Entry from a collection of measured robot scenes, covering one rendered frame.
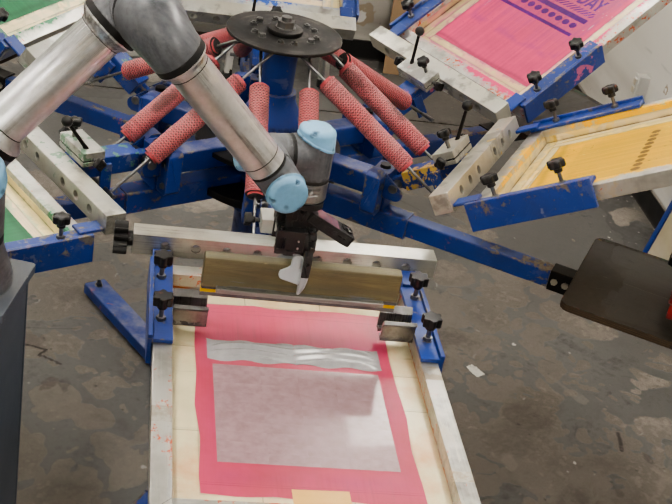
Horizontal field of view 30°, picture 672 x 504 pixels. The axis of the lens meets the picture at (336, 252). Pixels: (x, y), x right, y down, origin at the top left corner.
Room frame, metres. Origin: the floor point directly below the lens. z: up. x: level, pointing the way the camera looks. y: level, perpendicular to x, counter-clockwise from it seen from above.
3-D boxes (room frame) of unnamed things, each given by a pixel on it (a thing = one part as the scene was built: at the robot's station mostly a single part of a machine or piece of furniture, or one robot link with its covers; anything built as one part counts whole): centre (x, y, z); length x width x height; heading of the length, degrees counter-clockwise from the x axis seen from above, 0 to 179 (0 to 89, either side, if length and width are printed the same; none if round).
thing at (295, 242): (2.19, 0.09, 1.23); 0.09 x 0.08 x 0.12; 102
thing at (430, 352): (2.30, -0.21, 0.98); 0.30 x 0.05 x 0.07; 12
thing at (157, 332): (2.18, 0.34, 0.98); 0.30 x 0.05 x 0.07; 12
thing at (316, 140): (2.19, 0.08, 1.39); 0.09 x 0.08 x 0.11; 113
